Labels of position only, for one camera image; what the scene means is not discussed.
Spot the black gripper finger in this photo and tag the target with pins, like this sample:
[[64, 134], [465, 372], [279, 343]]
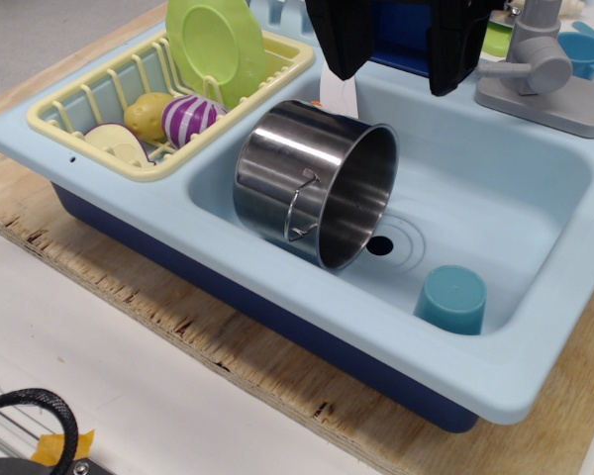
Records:
[[344, 32], [455, 38]]

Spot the stainless steel pot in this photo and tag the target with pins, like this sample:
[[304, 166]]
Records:
[[315, 181]]

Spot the light blue toy sink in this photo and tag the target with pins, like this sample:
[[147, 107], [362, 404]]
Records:
[[510, 200]]

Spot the grey toy faucet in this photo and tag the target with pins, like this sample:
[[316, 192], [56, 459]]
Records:
[[535, 82]]

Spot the green plastic plate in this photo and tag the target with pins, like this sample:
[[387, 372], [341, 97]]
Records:
[[218, 46]]

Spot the blue plastic mug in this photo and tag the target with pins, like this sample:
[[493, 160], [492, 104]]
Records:
[[578, 45]]

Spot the purple striped toy onion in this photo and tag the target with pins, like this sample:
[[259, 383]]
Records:
[[189, 115]]

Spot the yellow dish rack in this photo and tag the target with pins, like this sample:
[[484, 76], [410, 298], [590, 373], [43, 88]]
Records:
[[101, 96]]

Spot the yellow toy potato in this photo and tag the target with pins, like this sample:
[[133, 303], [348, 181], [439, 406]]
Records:
[[143, 117]]

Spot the purple toy eggplant slice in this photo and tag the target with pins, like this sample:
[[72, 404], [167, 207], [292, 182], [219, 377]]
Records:
[[120, 142]]

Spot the teal plastic cup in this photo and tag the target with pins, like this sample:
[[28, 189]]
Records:
[[453, 298]]

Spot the plywood board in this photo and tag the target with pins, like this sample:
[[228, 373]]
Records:
[[175, 382]]

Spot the yellow tape piece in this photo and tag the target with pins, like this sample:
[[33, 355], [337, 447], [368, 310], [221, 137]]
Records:
[[50, 447]]

